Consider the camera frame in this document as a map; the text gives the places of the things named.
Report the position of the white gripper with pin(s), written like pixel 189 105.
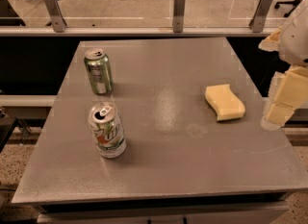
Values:
pixel 296 43

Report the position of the yellow sponge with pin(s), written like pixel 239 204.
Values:
pixel 224 102

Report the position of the green soda can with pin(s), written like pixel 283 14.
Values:
pixel 98 67

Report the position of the white 7up can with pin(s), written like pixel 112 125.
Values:
pixel 107 130

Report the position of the grey table cabinet base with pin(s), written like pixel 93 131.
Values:
pixel 241 209

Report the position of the metal railing ledge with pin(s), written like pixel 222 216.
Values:
pixel 22 31

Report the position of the right metal glass bracket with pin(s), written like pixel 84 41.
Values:
pixel 257 23

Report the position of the metal glass bracket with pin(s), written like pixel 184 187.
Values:
pixel 178 15
pixel 56 18
pixel 257 23

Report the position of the middle metal glass bracket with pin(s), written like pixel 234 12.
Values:
pixel 178 15

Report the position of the left metal glass bracket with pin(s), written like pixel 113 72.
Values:
pixel 56 18

